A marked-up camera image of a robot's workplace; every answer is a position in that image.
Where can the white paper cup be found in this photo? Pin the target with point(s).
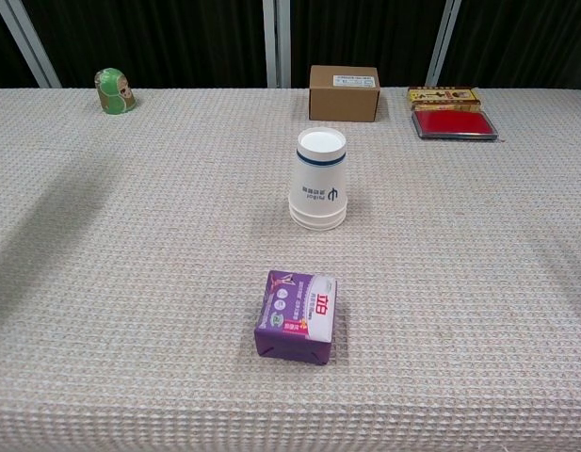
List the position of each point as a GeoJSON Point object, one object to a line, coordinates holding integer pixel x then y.
{"type": "Point", "coordinates": [318, 174]}
{"type": "Point", "coordinates": [318, 227]}
{"type": "Point", "coordinates": [318, 221]}

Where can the purple soap packet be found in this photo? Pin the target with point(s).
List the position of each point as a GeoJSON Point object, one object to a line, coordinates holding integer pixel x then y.
{"type": "Point", "coordinates": [295, 315]}

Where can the brown cardboard box with label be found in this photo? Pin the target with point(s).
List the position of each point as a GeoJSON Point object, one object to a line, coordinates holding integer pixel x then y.
{"type": "Point", "coordinates": [344, 99]}

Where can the beige woven tablecloth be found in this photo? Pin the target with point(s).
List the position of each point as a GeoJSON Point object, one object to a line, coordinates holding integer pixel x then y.
{"type": "Point", "coordinates": [130, 282]}

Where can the red ink pad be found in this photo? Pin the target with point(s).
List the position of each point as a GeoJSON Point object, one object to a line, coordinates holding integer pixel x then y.
{"type": "Point", "coordinates": [452, 123]}

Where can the yellow red card box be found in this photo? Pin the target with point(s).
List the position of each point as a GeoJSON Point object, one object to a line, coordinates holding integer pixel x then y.
{"type": "Point", "coordinates": [443, 98]}

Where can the green nesting doll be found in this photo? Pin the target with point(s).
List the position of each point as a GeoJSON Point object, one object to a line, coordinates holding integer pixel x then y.
{"type": "Point", "coordinates": [113, 92]}

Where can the white frame post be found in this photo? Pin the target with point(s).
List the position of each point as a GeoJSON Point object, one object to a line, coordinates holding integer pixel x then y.
{"type": "Point", "coordinates": [443, 42]}
{"type": "Point", "coordinates": [277, 42]}
{"type": "Point", "coordinates": [28, 47]}

